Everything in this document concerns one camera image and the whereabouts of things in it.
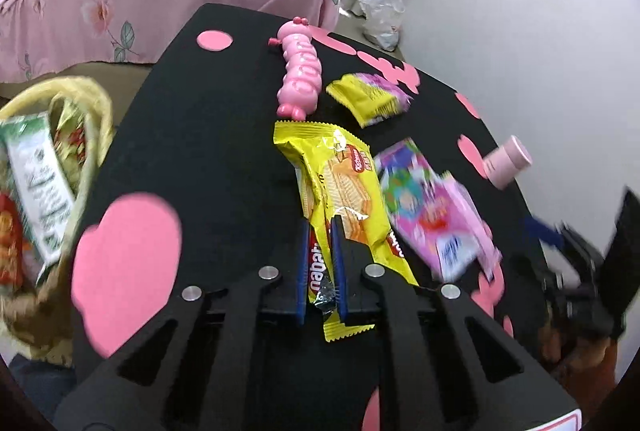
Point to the yellow trash bag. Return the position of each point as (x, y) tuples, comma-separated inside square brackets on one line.
[(95, 111)]

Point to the pink caterpillar toy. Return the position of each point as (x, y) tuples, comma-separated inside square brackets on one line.
[(300, 71)]

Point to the person's right forearm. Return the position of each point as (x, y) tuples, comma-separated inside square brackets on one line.
[(607, 373)]

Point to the pink cup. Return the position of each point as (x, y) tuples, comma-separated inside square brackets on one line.
[(505, 161)]

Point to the small yellow pink packet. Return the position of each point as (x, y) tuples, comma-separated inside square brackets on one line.
[(372, 96)]

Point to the person's leg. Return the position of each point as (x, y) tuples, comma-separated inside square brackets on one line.
[(40, 391)]

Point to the gold red wrapper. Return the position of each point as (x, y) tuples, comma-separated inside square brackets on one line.
[(70, 146)]

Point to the yellow biscuit packet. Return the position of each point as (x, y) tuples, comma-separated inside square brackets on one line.
[(345, 181)]

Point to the green white packet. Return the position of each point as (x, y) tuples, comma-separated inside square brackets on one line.
[(40, 191)]

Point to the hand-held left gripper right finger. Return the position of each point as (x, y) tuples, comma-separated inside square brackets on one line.
[(340, 271)]

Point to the pink colourful packet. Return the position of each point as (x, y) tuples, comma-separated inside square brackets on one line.
[(430, 211)]

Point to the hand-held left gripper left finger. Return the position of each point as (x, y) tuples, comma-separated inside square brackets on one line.
[(301, 271)]

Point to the white plastic bag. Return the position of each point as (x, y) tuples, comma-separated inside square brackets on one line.
[(382, 18)]

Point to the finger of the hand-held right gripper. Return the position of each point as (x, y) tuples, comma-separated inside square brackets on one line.
[(547, 233)]

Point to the red round-logo packet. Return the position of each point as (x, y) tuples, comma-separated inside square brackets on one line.
[(12, 241)]

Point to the beige bed base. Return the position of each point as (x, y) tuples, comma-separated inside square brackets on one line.
[(120, 78)]

